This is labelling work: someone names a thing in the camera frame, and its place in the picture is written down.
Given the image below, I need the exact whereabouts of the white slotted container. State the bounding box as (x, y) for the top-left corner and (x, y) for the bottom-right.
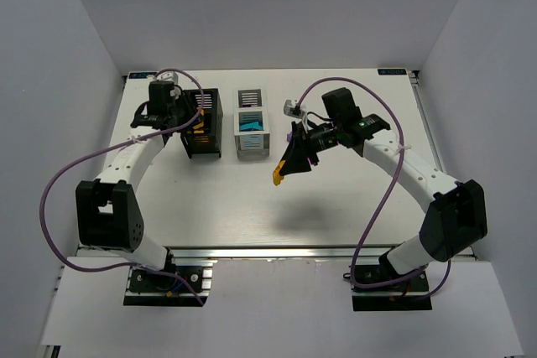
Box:
(233, 88), (270, 160)

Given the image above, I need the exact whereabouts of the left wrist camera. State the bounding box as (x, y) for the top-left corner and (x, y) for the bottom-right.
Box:
(154, 71), (180, 85)

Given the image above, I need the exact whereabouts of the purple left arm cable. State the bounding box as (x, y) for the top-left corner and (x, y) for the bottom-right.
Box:
(39, 67), (207, 307)

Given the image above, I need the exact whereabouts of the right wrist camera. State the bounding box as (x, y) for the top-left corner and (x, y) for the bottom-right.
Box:
(283, 99), (307, 125)

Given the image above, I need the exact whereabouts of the black slotted container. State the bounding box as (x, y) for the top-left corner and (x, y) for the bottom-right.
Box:
(180, 88), (223, 158)

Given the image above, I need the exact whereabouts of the right blue corner label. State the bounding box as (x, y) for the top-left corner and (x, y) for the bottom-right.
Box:
(377, 68), (407, 75)

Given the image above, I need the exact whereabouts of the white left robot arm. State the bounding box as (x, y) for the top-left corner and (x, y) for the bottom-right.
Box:
(76, 80), (206, 271)

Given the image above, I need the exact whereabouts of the blue corner label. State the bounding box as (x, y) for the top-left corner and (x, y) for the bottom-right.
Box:
(128, 71), (156, 80)
(377, 68), (407, 75)

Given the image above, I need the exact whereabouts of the left blue corner label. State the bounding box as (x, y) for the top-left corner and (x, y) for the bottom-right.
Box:
(128, 71), (156, 80)

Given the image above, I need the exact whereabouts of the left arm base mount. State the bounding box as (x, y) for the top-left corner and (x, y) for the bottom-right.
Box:
(123, 259), (216, 308)

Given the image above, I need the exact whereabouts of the yellow orange lego piece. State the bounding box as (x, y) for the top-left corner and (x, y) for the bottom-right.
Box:
(190, 108), (205, 134)

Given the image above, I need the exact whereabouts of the teal long lego brick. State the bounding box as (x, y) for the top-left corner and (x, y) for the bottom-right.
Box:
(239, 121), (263, 132)

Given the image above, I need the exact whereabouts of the yellow L-shaped lego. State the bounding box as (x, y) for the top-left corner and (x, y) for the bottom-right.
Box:
(272, 160), (286, 186)

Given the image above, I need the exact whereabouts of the aluminium table front rail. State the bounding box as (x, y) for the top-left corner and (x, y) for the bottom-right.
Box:
(75, 244), (475, 261)

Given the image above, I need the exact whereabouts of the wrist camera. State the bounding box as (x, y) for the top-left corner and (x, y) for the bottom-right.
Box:
(283, 99), (307, 125)
(154, 71), (180, 85)

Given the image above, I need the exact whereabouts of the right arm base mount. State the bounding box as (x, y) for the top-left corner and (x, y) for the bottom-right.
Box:
(351, 264), (432, 312)

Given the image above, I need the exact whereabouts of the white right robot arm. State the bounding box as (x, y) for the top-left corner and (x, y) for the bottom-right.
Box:
(273, 87), (487, 280)

